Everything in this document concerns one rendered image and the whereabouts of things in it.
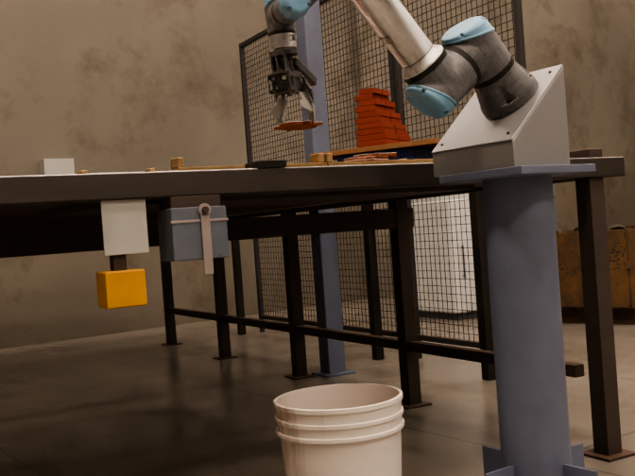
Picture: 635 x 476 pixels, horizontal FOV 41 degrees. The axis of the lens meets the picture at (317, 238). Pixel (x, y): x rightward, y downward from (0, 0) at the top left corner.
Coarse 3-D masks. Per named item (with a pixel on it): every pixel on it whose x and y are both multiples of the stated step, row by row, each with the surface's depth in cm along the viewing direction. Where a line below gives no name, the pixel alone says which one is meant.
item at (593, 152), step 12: (576, 156) 271; (588, 156) 267; (600, 156) 269; (564, 180) 277; (456, 192) 326; (468, 192) 320; (324, 204) 416; (336, 204) 406; (348, 204) 397; (360, 204) 387; (228, 216) 522; (240, 216) 506; (252, 216) 491
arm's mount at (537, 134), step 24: (552, 72) 206; (552, 96) 204; (456, 120) 221; (480, 120) 212; (504, 120) 204; (528, 120) 198; (552, 120) 203; (456, 144) 211; (480, 144) 203; (504, 144) 197; (528, 144) 198; (552, 144) 203; (456, 168) 210; (480, 168) 204
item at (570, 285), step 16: (560, 240) 564; (576, 240) 557; (608, 240) 542; (624, 240) 535; (560, 256) 565; (576, 256) 557; (624, 256) 535; (560, 272) 566; (576, 272) 558; (624, 272) 536; (560, 288) 566; (576, 288) 559; (624, 288) 536; (576, 304) 559; (624, 304) 537; (576, 320) 570; (624, 320) 547
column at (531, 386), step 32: (512, 192) 202; (544, 192) 203; (512, 224) 203; (544, 224) 203; (512, 256) 203; (544, 256) 203; (512, 288) 203; (544, 288) 203; (512, 320) 204; (544, 320) 203; (512, 352) 204; (544, 352) 202; (512, 384) 205; (544, 384) 202; (512, 416) 205; (544, 416) 202; (512, 448) 206; (544, 448) 203; (576, 448) 220
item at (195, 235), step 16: (160, 208) 197; (176, 208) 190; (192, 208) 192; (208, 208) 192; (224, 208) 196; (160, 224) 196; (176, 224) 190; (192, 224) 192; (208, 224) 193; (224, 224) 195; (160, 240) 197; (176, 240) 190; (192, 240) 192; (208, 240) 193; (224, 240) 195; (160, 256) 198; (176, 256) 190; (192, 256) 191; (208, 256) 193; (224, 256) 195; (208, 272) 193
